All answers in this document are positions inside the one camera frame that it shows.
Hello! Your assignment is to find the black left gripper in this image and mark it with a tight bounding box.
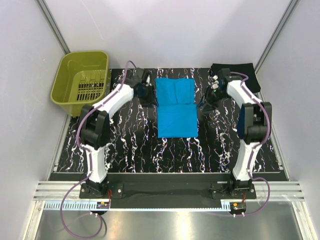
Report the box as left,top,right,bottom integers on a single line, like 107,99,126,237
137,84,159,110

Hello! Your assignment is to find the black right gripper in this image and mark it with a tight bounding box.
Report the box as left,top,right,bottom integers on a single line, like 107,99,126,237
195,86,228,113

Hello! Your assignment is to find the bright blue t shirt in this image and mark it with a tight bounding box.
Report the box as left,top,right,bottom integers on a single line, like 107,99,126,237
155,77,198,138

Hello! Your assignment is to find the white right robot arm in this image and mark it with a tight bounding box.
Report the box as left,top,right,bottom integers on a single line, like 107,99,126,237
197,68,272,199

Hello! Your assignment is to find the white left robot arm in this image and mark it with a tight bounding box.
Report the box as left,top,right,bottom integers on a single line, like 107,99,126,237
76,68,158,198

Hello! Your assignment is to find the folded black t shirt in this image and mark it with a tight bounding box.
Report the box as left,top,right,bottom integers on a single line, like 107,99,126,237
209,62,261,94

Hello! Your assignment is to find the olive green plastic basket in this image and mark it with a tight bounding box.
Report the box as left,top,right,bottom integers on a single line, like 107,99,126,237
50,51,111,117

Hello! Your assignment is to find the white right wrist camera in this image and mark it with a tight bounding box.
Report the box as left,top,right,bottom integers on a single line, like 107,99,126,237
210,75,220,92

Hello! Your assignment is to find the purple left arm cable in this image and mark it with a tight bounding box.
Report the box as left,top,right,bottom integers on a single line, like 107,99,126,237
59,59,137,238

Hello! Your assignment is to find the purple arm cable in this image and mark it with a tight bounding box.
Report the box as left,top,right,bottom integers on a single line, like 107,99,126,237
59,59,137,238
229,71,272,216

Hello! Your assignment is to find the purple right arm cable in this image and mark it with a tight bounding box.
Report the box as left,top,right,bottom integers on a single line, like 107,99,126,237
229,71,272,216

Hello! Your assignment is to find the right aluminium corner post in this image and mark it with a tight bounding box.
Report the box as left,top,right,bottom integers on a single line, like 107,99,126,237
254,0,300,74

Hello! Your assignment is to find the aluminium corner post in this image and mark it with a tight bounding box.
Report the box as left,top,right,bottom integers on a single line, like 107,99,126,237
35,0,71,55
254,0,300,74

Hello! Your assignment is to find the white slotted cable duct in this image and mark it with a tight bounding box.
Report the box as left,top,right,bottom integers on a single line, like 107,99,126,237
43,201,232,213

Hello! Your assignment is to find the left aluminium corner post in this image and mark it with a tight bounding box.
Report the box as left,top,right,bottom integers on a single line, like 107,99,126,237
35,0,71,55

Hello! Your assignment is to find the aluminium frame rail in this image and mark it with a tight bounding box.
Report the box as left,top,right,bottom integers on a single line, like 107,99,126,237
34,181,305,202

